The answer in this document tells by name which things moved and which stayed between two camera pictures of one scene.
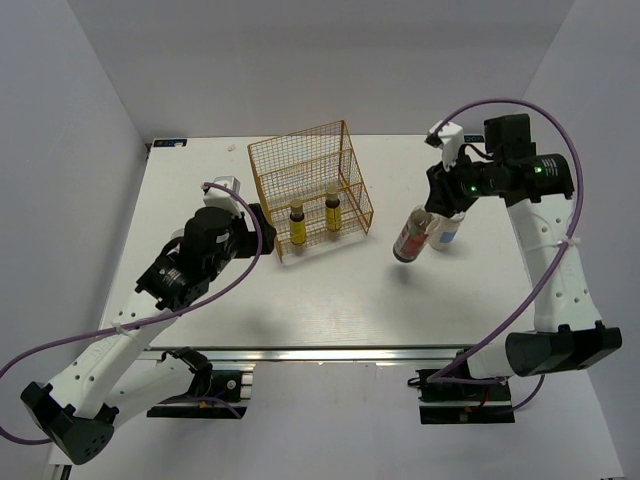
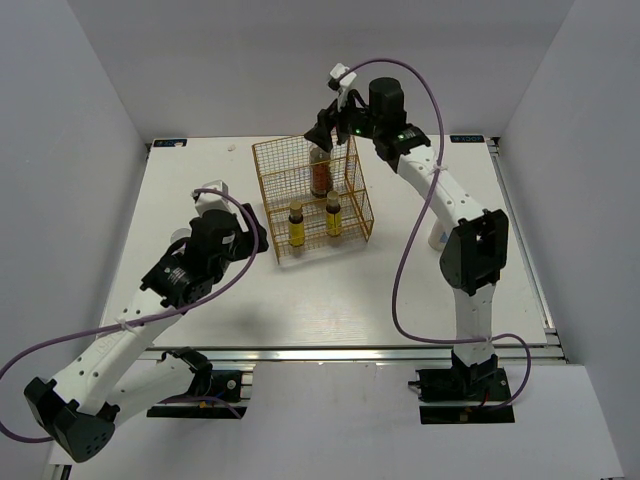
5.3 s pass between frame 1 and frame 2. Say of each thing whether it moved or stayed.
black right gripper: moved
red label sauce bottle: moved
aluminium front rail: stayed
